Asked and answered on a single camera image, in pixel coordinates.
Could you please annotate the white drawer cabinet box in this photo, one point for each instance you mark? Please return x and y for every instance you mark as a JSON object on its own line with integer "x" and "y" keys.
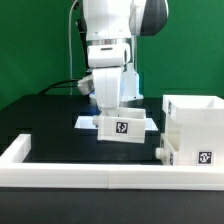
{"x": 199, "y": 121}

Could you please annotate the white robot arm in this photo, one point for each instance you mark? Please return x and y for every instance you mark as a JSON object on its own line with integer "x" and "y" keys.
{"x": 110, "y": 27}

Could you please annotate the white border rail fence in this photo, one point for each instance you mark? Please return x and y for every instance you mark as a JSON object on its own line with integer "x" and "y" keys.
{"x": 15, "y": 172}

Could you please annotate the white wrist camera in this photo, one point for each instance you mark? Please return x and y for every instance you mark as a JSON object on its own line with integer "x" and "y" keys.
{"x": 85, "y": 85}

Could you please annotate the white drawer tagged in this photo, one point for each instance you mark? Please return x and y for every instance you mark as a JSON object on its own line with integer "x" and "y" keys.
{"x": 168, "y": 151}
{"x": 128, "y": 126}

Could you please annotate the white marker tag sheet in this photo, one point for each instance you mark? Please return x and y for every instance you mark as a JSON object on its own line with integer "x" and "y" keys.
{"x": 86, "y": 122}

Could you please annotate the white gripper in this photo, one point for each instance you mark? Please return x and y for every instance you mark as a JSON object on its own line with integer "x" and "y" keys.
{"x": 107, "y": 86}

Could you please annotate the white drawer front tagged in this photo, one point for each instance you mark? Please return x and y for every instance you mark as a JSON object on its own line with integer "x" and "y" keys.
{"x": 168, "y": 151}

